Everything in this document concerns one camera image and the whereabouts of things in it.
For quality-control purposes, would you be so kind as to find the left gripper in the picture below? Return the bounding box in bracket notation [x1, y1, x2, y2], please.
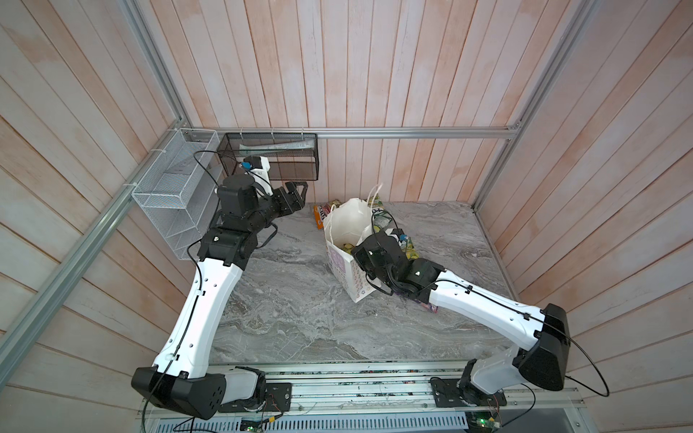
[246, 180, 309, 233]

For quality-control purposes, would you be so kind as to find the white paper bag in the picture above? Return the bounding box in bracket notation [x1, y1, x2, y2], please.
[323, 184, 382, 303]

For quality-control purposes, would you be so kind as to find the green Spring Tea candy bag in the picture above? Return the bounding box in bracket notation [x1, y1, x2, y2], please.
[399, 235, 420, 260]

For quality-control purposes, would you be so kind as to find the purple Fox's berries bag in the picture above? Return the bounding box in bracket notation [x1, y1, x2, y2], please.
[420, 302, 439, 314]

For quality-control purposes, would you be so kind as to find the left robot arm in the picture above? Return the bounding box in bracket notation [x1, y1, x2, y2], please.
[131, 172, 308, 420]

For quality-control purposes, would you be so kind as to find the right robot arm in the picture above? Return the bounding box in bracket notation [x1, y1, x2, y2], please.
[352, 232, 570, 405]

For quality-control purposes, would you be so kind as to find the small orange candy bag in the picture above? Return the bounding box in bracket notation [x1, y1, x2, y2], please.
[313, 200, 342, 230]

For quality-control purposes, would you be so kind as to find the green candy bag back side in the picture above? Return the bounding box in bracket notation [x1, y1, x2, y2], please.
[373, 209, 393, 229]

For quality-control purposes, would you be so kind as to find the green Fox's candy bag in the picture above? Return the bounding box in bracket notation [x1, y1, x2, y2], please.
[367, 194, 385, 214]

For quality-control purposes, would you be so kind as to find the black mesh wall basket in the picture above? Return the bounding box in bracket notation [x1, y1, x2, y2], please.
[217, 132, 321, 181]

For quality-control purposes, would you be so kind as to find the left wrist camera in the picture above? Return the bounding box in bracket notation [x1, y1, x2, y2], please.
[240, 156, 274, 197]

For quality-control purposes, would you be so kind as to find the white wire mesh shelf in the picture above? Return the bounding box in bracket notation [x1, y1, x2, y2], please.
[133, 128, 225, 261]

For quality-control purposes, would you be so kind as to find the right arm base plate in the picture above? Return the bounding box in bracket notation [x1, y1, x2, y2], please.
[429, 376, 507, 408]

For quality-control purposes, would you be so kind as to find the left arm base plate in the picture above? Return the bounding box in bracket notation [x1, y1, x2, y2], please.
[218, 382, 292, 414]

